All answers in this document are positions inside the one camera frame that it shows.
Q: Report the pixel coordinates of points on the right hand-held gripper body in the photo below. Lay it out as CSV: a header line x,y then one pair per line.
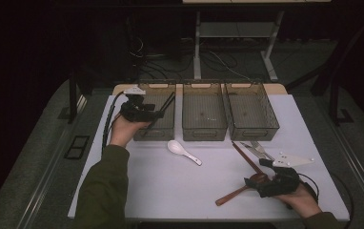
x,y
280,186

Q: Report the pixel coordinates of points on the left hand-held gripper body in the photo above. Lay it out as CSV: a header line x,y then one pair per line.
x,y
134,113

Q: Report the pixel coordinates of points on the clear brown plastic basket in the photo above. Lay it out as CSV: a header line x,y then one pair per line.
x,y
161,125
204,111
250,111

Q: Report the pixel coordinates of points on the black chopstick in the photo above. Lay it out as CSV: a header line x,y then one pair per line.
x,y
169,101

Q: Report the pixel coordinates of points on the brown wooden chopstick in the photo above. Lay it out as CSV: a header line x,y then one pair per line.
x,y
245,156

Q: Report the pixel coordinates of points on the brown wooden spoon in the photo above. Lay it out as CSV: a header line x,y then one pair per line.
x,y
232,195

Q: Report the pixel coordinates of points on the white ceramic spoon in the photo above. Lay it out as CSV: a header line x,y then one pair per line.
x,y
176,148

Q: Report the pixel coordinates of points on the person's left hand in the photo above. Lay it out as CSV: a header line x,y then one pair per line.
x,y
123,132

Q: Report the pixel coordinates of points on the person's right hand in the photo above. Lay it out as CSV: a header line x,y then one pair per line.
x,y
302,202

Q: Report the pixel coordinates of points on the black metal stand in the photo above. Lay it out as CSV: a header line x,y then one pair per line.
x,y
337,105
72,98

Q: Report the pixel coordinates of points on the white table cover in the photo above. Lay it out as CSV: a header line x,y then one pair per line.
x,y
170,191

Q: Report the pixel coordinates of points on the metal floor rail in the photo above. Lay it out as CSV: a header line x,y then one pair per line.
x,y
48,171
361,178

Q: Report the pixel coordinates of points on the white metal desk frame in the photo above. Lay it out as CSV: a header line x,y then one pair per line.
x,y
234,29

